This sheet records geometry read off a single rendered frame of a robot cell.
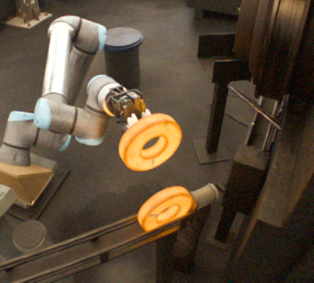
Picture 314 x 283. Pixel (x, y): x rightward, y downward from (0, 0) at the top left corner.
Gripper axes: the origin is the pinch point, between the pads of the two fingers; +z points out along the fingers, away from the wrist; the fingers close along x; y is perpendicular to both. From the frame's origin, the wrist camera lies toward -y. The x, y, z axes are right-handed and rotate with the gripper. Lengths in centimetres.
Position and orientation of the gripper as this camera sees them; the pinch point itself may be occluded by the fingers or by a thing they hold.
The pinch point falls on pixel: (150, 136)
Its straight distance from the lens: 75.1
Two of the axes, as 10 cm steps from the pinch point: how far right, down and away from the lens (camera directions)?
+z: 4.6, 3.7, -8.1
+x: 8.8, -3.3, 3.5
